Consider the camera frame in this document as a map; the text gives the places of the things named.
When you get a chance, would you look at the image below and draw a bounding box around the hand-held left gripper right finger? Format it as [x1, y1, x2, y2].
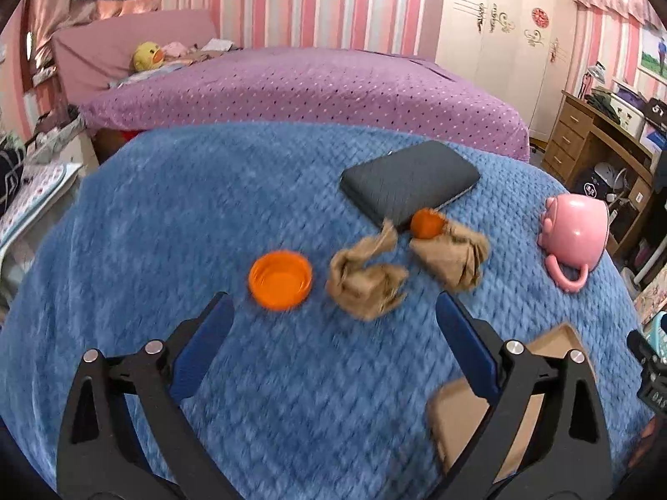
[430, 292, 613, 500]

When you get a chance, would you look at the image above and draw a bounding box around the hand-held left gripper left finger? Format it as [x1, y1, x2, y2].
[56, 292, 236, 500]

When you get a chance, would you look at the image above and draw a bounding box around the brown paper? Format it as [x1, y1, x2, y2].
[326, 219, 410, 322]
[409, 219, 491, 291]

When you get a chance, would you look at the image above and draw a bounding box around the brown phone case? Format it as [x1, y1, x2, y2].
[426, 323, 597, 483]

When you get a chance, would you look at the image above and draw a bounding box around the orange plastic lid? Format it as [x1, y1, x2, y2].
[248, 251, 314, 312]

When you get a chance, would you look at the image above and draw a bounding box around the blue fleece blanket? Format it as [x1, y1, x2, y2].
[0, 121, 657, 500]

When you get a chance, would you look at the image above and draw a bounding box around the small orange peel piece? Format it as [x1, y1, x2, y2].
[411, 208, 446, 240]

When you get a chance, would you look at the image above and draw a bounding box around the pink mug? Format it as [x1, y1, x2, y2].
[538, 194, 610, 293]

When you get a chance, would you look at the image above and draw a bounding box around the black power bank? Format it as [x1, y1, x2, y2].
[341, 140, 481, 230]

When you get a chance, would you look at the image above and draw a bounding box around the white round appliance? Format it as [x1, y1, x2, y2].
[594, 162, 629, 193]

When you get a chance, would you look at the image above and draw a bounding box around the polka dot cushion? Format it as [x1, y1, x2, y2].
[0, 161, 81, 251]

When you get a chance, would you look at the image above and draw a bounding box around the wooden desk with drawers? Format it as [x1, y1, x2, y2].
[542, 90, 667, 272]

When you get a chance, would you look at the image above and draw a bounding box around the black patterned cloth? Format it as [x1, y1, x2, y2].
[0, 148, 27, 214]

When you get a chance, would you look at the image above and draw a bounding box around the purple dotted bed cover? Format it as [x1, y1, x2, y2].
[78, 46, 531, 162]

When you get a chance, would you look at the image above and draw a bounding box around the cream wardrobe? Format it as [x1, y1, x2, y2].
[435, 0, 579, 141]

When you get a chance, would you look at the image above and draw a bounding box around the yellow duck plush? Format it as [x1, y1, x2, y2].
[132, 42, 166, 73]

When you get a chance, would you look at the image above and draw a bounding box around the desk lamp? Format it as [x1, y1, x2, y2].
[581, 61, 608, 95]

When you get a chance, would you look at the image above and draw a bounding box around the pink bed headboard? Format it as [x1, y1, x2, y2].
[51, 9, 220, 110]

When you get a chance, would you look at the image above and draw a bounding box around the wall poster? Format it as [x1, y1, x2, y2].
[638, 26, 667, 85]

